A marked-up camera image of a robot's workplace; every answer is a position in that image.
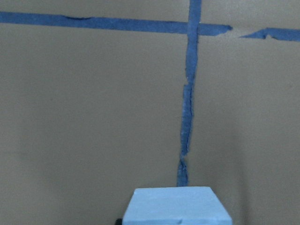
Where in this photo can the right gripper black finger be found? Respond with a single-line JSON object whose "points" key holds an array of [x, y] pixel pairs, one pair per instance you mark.
{"points": [[119, 221]]}

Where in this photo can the light blue foam block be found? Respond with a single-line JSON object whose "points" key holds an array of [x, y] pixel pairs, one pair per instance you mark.
{"points": [[175, 206]]}

